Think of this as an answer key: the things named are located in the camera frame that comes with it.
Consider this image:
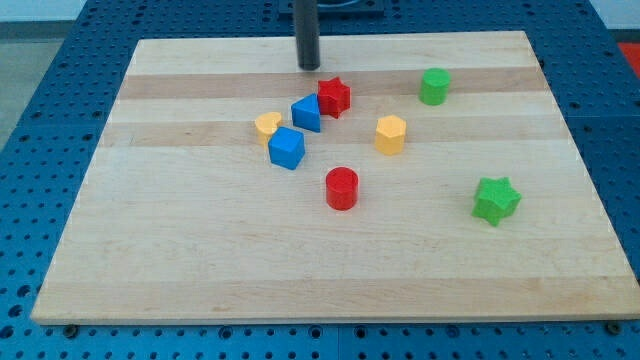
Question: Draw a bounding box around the red star block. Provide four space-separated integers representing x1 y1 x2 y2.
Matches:
317 77 351 119

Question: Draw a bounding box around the green cylinder block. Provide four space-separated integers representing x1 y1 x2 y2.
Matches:
419 68 451 106

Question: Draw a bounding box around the yellow hexagon block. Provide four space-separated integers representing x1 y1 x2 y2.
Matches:
374 115 407 155

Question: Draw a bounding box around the wooden board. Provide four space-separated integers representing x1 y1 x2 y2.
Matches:
31 31 639 325

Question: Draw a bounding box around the green star block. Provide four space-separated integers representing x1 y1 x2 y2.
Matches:
471 177 522 227

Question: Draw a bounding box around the yellow heart block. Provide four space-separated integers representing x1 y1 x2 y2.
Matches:
254 112 283 148

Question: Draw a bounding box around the blue cube block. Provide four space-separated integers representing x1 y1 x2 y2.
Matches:
268 127 305 170

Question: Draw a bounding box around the blue triangle block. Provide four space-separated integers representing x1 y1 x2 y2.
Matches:
291 94 321 133

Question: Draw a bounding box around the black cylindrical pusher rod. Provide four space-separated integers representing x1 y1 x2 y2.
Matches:
293 0 320 71

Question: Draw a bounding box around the red cylinder block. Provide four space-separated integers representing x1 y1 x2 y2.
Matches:
325 167 359 211

